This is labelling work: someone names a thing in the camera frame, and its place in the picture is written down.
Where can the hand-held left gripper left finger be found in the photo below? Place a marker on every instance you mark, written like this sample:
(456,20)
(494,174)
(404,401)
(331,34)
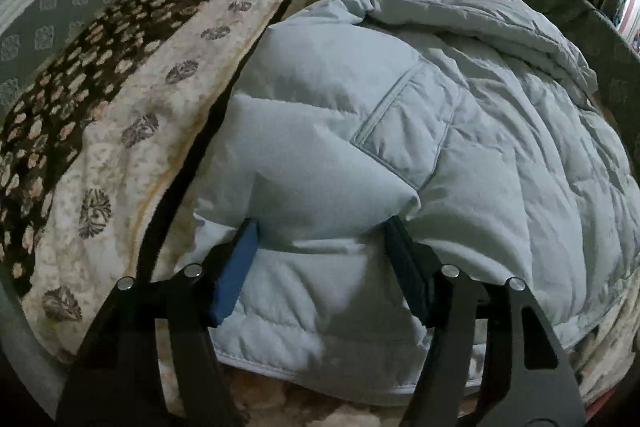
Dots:
(235,267)

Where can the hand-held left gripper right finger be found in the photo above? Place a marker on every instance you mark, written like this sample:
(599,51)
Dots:
(407,262)

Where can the light blue quilted jacket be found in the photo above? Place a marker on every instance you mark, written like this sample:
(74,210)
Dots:
(450,132)

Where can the grey cloth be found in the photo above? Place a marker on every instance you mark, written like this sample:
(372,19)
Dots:
(30,347)

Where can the grey patterned bedspread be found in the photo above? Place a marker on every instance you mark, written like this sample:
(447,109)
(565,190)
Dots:
(65,2)

